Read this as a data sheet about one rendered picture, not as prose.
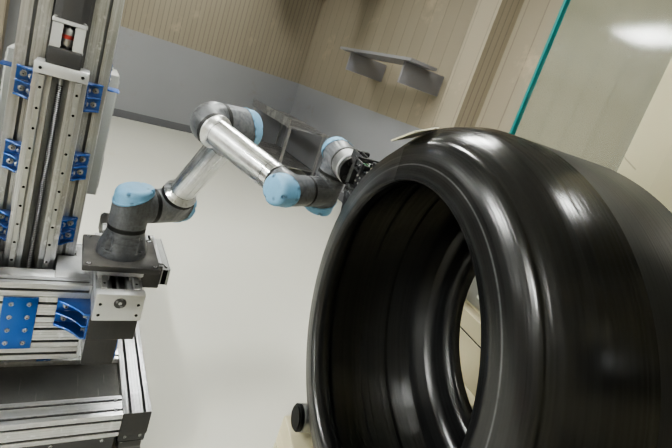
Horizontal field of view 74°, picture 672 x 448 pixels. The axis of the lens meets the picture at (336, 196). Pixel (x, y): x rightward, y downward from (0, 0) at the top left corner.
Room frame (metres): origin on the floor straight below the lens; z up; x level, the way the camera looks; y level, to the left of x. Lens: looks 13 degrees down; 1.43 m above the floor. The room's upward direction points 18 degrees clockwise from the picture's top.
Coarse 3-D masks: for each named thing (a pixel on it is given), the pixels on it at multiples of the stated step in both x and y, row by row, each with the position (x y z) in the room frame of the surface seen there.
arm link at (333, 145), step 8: (336, 136) 1.13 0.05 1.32; (328, 144) 1.09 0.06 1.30; (336, 144) 1.07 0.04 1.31; (344, 144) 1.06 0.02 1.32; (328, 152) 1.07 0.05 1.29; (336, 152) 1.04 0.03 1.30; (328, 160) 1.06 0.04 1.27; (320, 168) 1.08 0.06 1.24; (328, 168) 1.06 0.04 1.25; (336, 176) 1.06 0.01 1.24
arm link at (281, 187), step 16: (208, 112) 1.17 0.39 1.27; (224, 112) 1.23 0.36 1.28; (192, 128) 1.17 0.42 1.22; (208, 128) 1.14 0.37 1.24; (224, 128) 1.13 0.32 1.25; (208, 144) 1.16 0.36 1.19; (224, 144) 1.09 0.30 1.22; (240, 144) 1.08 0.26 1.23; (240, 160) 1.05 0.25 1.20; (256, 160) 1.03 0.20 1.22; (272, 160) 1.03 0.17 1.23; (256, 176) 1.01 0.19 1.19; (272, 176) 0.96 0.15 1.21; (288, 176) 0.97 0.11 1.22; (304, 176) 1.02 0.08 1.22; (272, 192) 0.95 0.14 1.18; (288, 192) 0.94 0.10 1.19; (304, 192) 0.98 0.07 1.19
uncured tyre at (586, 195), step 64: (448, 128) 0.59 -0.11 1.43; (384, 192) 0.64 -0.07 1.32; (448, 192) 0.48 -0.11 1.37; (512, 192) 0.43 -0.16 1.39; (576, 192) 0.42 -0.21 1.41; (640, 192) 0.51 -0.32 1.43; (384, 256) 0.81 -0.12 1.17; (448, 256) 0.84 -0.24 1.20; (512, 256) 0.38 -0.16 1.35; (576, 256) 0.37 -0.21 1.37; (640, 256) 0.39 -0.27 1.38; (320, 320) 0.68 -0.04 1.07; (384, 320) 0.80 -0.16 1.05; (448, 320) 0.79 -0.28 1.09; (512, 320) 0.35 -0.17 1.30; (576, 320) 0.34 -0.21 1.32; (640, 320) 0.35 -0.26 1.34; (320, 384) 0.61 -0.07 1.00; (384, 384) 0.73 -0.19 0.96; (448, 384) 0.73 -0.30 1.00; (512, 384) 0.33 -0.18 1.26; (576, 384) 0.31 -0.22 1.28; (640, 384) 0.32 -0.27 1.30
